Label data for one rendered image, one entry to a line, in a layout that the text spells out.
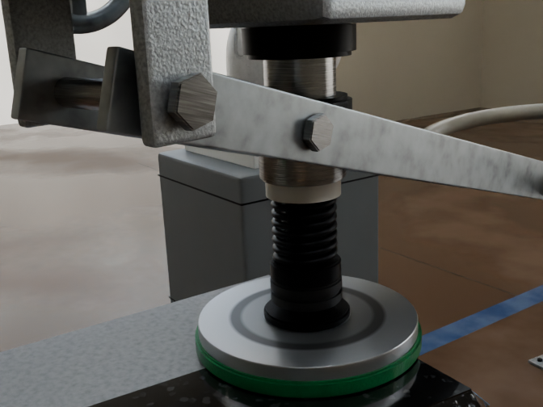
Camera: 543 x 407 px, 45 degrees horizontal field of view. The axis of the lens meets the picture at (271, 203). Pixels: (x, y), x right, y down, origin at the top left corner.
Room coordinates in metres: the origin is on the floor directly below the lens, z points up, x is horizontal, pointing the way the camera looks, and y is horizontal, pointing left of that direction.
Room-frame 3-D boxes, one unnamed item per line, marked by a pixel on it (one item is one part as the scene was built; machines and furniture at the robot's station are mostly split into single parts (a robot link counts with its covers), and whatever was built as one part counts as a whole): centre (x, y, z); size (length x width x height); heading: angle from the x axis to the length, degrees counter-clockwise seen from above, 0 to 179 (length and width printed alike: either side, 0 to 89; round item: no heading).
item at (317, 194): (0.59, -0.03, 0.97); 0.07 x 0.07 x 0.04
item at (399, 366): (0.59, -0.03, 0.82); 0.22 x 0.22 x 0.04
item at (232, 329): (0.59, -0.03, 0.82); 0.21 x 0.21 x 0.01
